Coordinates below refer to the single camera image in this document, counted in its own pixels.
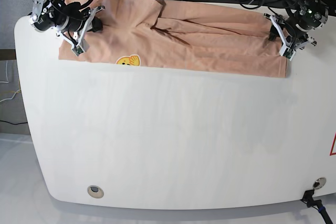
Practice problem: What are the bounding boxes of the robot arm image-left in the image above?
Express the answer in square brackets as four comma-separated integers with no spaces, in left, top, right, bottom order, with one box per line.
[29,0,93,33]

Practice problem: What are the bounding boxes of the left silver table grommet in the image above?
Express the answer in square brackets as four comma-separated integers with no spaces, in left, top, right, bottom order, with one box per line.
[87,185,104,199]

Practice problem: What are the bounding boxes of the right silver table grommet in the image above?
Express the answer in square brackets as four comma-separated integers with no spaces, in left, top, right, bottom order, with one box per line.
[313,177,327,190]

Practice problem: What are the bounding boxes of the black clamp mount with cable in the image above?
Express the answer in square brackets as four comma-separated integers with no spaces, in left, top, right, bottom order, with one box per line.
[301,189,333,224]

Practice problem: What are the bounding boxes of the silver table grommet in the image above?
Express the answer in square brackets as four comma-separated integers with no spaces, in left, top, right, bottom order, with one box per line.
[87,185,104,199]
[313,177,327,190]

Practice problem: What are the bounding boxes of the white camera bracket image-right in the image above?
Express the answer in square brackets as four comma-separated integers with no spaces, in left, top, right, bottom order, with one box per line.
[264,13,317,61]

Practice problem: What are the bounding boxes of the white camera bracket image-left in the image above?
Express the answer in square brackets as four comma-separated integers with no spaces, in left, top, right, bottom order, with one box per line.
[55,5,105,57]

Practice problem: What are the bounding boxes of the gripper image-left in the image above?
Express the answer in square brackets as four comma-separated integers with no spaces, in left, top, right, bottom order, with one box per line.
[57,2,103,33]

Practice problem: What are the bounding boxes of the red triangle warning sticker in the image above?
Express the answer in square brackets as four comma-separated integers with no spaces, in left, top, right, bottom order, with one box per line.
[330,135,336,156]

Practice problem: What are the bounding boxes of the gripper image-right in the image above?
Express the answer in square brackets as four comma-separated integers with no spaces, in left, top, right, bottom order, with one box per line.
[268,15,309,48]

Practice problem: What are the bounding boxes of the peach pink T-shirt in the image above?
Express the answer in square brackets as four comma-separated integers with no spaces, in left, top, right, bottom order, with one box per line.
[59,0,287,78]

